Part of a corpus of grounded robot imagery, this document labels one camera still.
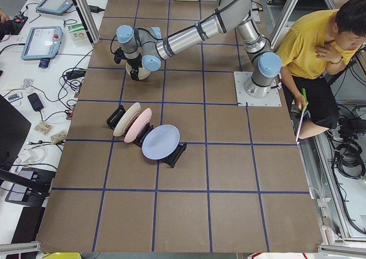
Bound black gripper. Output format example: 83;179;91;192
127;55;142;80

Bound cream ceramic bowl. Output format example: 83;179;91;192
125;63;150;81

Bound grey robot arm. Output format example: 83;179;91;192
112;0;282;99

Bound cream plate in rack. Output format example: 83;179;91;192
113;102;141;137

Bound black dish rack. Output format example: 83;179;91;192
106;105;187;168

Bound pink plate in rack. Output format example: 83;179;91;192
124;108;152;143

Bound black power adapter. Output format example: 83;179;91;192
65;69;86;81

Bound green white small box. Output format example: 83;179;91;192
67;23;87;41

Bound blue plate in rack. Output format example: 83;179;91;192
142;125;180;160

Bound near teach pendant tablet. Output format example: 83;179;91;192
21;26;63;61

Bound teach pendant tablet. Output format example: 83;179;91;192
35;0;73;15
21;26;63;61

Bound black smartphone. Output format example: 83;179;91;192
27;93;44;111

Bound far teach pendant tablet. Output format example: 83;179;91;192
35;0;73;15

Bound black monitor stand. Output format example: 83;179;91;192
1;97;55;207

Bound person in yellow shirt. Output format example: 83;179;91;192
276;0;365;140

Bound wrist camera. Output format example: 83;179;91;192
114;47;124;64

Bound aluminium frame post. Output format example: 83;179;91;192
72;0;100;45

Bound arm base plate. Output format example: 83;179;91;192
252;2;261;22
233;71;282;107

